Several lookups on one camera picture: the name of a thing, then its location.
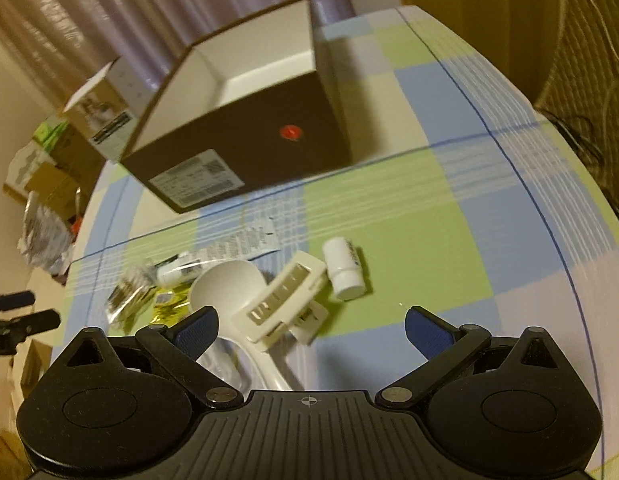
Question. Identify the small white bottle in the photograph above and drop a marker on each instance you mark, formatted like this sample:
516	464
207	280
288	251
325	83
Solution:
343	267

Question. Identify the beige curtain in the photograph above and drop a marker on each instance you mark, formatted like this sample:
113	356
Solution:
114	5

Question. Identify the clear plastic wrapper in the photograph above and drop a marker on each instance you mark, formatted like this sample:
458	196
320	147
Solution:
224	360

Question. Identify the wicker chair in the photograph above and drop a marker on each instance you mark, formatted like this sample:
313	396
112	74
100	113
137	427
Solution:
589	50

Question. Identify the brown cardboard box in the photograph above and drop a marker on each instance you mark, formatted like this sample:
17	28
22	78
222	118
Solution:
269	150

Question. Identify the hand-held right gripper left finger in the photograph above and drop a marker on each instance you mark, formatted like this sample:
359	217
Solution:
197	329

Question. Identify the white printed tube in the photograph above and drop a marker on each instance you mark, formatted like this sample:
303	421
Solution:
239	242

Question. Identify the silver foil bag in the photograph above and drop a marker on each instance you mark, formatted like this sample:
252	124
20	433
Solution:
44	235

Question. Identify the green and white box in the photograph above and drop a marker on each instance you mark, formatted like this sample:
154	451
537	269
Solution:
51	132

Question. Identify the yellow wooden door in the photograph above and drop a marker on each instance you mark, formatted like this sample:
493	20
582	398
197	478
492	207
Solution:
469	0

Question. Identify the dark green small tube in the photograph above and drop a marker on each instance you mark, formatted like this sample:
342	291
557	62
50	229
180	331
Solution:
169	260

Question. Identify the white hair claw clip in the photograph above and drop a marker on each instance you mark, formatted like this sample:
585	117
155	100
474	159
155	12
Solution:
279	295

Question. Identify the brown cardboard carton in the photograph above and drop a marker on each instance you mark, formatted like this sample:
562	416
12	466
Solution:
54	180

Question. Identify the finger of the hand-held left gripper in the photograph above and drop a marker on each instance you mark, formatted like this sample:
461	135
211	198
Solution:
34	322
14	301

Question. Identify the white printed carton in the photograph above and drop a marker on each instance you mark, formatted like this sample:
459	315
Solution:
124	80

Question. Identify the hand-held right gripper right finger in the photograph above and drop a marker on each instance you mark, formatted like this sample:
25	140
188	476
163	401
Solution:
428	332

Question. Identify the yellow foil packet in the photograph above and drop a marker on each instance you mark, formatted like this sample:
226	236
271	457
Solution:
169	307

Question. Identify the plaid tablecloth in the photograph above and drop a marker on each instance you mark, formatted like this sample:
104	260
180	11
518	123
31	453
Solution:
439	210

